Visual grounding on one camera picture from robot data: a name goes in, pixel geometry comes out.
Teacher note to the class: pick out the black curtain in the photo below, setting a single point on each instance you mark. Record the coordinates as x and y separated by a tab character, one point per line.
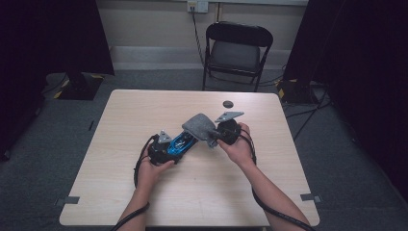
362	64
48	48

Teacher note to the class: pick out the person's right hand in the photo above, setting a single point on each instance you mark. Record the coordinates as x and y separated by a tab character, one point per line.
242	150

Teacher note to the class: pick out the black folding chair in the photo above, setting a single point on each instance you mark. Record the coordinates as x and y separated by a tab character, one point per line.
235	54

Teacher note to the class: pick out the person's left hand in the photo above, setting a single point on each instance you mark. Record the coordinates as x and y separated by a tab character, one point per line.
149	176

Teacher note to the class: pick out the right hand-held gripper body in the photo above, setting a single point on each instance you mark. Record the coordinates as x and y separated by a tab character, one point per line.
229	131

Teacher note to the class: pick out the small black floor item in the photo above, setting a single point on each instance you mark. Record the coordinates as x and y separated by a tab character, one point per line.
91	125

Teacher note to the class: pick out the blue toy car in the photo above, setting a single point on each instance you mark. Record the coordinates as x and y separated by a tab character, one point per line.
183	144

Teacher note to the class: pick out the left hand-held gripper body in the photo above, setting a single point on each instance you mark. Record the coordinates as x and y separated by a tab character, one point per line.
160	152

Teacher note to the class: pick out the black stand base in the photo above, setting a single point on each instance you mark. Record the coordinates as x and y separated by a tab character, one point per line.
296	93
80	88

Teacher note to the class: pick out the grey towel cloth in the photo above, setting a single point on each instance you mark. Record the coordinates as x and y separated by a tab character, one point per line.
198	125

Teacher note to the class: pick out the white wall socket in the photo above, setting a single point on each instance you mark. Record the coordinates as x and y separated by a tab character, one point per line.
198	5

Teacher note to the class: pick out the grey tape piece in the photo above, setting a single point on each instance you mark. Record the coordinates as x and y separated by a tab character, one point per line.
69	200
310	197

